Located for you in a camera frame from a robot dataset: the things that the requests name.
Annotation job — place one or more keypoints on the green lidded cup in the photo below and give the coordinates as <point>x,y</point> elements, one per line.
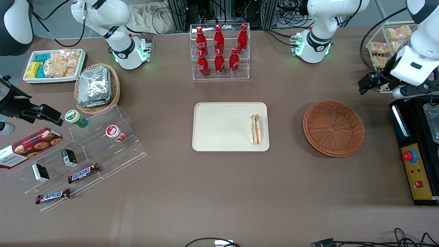
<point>75,118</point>

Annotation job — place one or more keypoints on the bagged cracker snack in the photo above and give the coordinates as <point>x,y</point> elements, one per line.
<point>379,48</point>
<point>380,61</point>
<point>398,33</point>

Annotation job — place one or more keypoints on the white rectangular snack bin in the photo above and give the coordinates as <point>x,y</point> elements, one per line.
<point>55,80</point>

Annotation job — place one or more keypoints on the triangle sandwich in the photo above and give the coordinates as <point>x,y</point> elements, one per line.
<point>255,129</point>

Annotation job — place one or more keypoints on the cream plastic tray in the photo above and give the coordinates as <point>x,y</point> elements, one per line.
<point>223,127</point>

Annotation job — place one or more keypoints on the small white device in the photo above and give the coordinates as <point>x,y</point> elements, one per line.
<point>223,244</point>

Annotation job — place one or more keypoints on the clear acrylic stepped stand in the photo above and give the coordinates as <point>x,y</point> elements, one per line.
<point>103,154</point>

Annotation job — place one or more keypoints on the aluminium frame post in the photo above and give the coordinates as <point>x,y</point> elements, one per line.
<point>178,15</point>
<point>269,13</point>

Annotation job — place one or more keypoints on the metal pan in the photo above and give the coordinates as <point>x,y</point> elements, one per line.
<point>432,123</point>

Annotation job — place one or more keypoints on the black yellow control box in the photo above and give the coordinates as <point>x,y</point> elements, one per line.
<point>416,171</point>

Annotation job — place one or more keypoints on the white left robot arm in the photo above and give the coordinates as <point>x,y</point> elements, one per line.
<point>325,34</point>

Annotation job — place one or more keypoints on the clear acrylic bottle rack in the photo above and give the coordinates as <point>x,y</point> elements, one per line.
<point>221,77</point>

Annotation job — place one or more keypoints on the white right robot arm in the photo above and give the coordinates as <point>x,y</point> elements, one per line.
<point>113,20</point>

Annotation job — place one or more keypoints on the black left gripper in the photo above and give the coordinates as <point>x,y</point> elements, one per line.
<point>385,76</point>

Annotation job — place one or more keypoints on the red lidded yogurt cup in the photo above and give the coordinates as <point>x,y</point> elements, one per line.
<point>115,133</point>

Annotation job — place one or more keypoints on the beige cloth bag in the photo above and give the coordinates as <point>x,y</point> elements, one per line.
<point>151,17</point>

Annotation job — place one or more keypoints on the tan wicker basket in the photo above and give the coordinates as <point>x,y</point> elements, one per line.
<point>115,92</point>

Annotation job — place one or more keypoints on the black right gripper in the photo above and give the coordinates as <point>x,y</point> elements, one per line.
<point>13,103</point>

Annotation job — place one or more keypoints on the teal snack packet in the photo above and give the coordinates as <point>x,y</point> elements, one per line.
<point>40,72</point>
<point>43,57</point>

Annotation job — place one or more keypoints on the red tartan cookie box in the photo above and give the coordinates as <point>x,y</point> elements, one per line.
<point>27,147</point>

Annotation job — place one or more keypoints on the clear bag of crackers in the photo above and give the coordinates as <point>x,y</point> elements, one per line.
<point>61,63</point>

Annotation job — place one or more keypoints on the empty brown wicker basket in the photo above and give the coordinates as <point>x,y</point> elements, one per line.
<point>334,128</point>

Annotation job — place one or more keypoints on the foil wrapped pack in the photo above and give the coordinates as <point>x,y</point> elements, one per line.
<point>92,104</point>
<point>94,84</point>

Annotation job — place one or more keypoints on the Snickers chocolate bar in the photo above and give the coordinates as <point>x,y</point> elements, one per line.
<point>53,196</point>
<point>83,173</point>

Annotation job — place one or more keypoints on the small black carton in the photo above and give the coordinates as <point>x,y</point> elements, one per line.
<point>41,173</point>
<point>69,157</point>

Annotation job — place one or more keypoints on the red cola bottle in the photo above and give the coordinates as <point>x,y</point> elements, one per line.
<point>220,63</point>
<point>201,39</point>
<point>234,61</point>
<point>203,65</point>
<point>242,37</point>
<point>218,37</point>

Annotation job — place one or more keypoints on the yellow snack packet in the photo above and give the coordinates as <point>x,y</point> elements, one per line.
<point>33,70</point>

